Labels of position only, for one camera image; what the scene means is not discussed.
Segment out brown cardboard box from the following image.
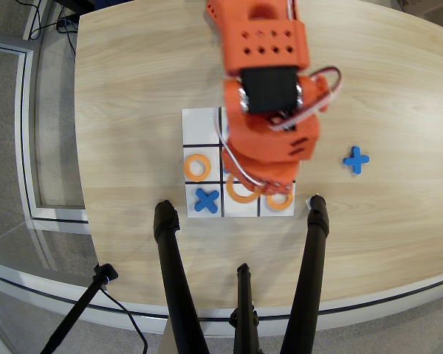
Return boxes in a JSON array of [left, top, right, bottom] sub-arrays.
[[394, 0, 443, 18]]

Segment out black plug with cables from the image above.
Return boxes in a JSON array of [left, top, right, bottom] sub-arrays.
[[21, 0, 79, 63]]

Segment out black cable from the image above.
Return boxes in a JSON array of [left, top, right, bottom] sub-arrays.
[[99, 286, 149, 354]]

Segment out dark furniture base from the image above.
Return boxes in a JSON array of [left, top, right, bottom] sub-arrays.
[[55, 0, 97, 10]]

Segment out thin black tripod leg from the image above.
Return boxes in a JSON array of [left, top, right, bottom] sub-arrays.
[[228, 263, 261, 354]]

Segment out blue foam cross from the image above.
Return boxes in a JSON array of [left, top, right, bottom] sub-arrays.
[[193, 187, 221, 214], [342, 146, 370, 176]]

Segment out grey metal floor frame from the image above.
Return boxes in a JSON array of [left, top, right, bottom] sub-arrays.
[[0, 31, 90, 226]]

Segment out orange foam ring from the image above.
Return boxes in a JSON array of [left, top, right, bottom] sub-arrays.
[[183, 153, 212, 182], [225, 173, 263, 204], [266, 190, 295, 212]]

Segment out thick black tripod leg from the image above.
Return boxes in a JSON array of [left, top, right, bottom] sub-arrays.
[[153, 199, 211, 354], [278, 194, 331, 354]]

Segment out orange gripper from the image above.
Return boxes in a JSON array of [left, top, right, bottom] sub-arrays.
[[221, 75, 332, 197]]

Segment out white tic-tac-toe board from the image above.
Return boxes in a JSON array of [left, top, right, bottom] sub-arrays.
[[182, 106, 298, 218]]

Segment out slim black stand pole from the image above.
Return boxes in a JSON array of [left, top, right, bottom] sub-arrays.
[[39, 263, 119, 354]]

